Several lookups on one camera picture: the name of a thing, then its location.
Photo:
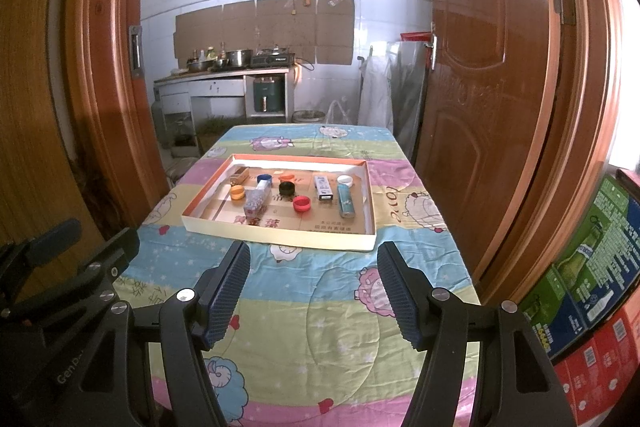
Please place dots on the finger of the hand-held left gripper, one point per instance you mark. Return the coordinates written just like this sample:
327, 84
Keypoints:
112, 257
50, 239

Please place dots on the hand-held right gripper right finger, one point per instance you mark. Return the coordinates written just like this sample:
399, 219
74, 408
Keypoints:
400, 302

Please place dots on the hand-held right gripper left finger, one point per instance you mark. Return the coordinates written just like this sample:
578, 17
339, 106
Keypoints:
225, 302

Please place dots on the shallow cardboard tray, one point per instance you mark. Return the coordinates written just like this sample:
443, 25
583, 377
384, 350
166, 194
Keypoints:
280, 227

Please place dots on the clear patterned small box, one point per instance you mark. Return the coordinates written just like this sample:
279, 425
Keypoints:
255, 202

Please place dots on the yellow-orange bottle cap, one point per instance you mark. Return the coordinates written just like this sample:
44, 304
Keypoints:
237, 192

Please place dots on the teal small box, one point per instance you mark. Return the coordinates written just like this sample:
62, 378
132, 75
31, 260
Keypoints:
346, 202

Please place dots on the red bottle cap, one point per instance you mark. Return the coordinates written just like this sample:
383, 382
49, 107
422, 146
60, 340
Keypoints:
302, 204

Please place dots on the small brown box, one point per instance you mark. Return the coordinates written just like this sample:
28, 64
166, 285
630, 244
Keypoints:
240, 176

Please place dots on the blue bottle cap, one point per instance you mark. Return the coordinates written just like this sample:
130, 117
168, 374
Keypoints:
264, 180

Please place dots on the black bottle cap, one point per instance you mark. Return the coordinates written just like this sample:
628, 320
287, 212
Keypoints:
286, 189

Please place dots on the white bottle cap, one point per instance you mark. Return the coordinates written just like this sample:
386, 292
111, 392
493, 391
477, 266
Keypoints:
344, 180

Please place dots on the orange bottle cap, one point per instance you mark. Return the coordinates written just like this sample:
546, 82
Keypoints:
287, 178

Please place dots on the white patterned small box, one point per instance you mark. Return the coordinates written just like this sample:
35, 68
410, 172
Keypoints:
322, 187

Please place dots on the cartoon sheep printed blanket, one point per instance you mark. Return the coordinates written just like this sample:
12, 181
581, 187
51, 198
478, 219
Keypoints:
300, 297

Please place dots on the plain wooden door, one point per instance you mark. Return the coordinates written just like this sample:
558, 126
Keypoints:
30, 107

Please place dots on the green and blue carton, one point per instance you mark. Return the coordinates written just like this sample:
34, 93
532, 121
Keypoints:
550, 312

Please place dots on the clear plastic bag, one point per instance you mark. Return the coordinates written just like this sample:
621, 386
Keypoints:
337, 112

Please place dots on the white kitchen counter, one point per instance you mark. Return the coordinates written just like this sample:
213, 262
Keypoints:
220, 87

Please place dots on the round basin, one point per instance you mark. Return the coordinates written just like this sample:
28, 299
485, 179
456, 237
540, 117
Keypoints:
307, 116

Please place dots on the metal strike plate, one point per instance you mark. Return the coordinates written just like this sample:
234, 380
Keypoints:
135, 49

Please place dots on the green air fryer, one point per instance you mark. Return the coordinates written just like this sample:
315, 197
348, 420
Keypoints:
265, 94

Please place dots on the white sack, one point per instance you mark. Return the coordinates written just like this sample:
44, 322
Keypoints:
375, 92

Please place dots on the red carton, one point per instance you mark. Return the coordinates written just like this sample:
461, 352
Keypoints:
600, 372

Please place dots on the green printed carton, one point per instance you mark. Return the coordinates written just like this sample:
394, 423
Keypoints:
607, 247

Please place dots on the grey plastic sheet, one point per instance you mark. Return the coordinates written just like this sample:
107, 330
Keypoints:
407, 82

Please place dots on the panelled wooden door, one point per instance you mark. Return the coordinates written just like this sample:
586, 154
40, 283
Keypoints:
480, 82

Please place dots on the steel cooking pot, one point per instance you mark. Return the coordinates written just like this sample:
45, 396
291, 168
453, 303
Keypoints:
239, 57

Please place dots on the black cooktop stove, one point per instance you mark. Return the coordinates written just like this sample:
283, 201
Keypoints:
271, 58

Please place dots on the red paper strip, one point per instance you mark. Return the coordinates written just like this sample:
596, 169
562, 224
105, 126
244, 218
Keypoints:
415, 36

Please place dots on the brass door hinge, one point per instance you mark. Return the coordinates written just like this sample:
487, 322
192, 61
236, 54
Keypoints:
566, 4

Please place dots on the wooden door frame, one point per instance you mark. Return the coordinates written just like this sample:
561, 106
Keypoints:
100, 82

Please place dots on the cardboard sheet on wall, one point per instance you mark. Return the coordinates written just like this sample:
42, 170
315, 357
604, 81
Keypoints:
270, 27

